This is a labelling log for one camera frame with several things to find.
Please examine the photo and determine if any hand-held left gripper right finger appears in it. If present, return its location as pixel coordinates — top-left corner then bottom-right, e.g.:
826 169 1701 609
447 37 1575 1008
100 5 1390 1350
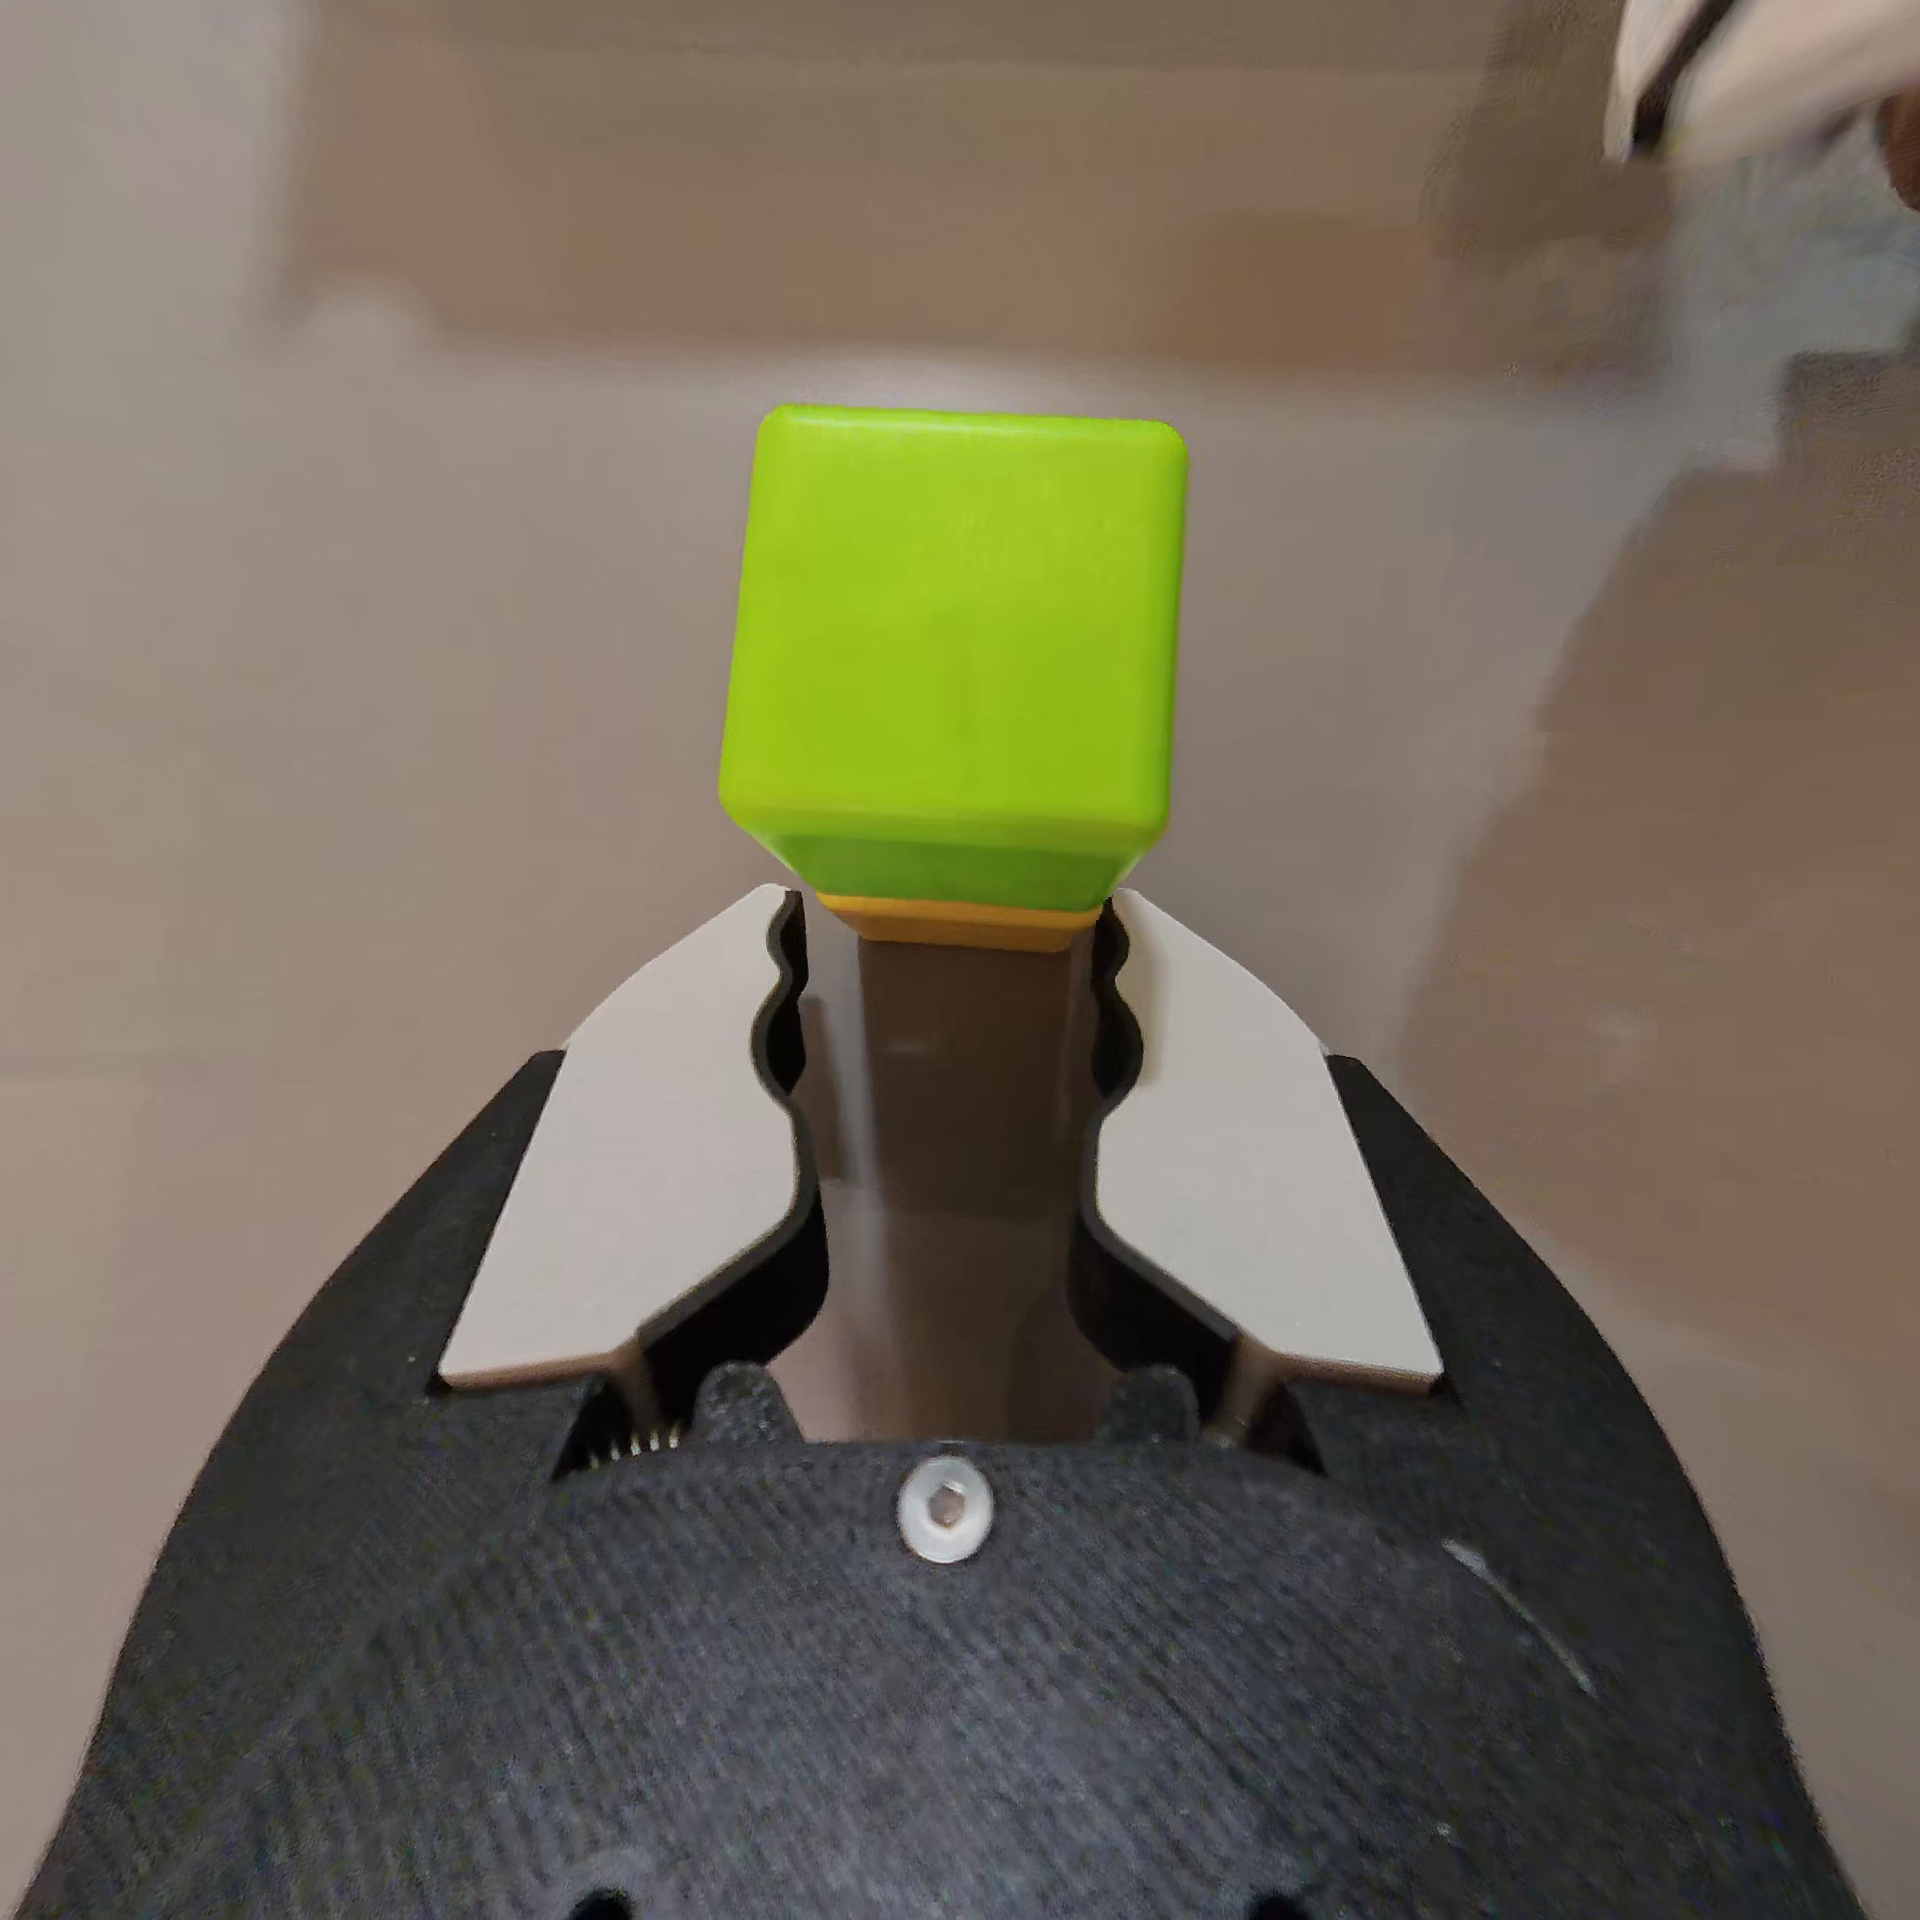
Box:
1074 887 1447 1445

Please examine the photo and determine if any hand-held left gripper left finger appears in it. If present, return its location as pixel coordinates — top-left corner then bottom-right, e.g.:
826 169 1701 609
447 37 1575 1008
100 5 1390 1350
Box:
431 886 830 1431

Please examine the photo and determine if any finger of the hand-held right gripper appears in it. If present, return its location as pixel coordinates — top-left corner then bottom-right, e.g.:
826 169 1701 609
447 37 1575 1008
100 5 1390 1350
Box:
1602 0 1920 168

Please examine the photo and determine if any yellow cube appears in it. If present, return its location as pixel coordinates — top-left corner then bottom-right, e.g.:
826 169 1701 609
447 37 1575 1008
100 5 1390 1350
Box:
813 890 1088 952

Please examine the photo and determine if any lime green cube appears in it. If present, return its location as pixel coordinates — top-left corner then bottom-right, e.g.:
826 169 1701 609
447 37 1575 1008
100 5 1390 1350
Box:
715 405 1190 913

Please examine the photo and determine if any grey desk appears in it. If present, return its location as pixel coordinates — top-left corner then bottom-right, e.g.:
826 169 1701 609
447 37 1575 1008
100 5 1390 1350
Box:
0 0 1920 1920

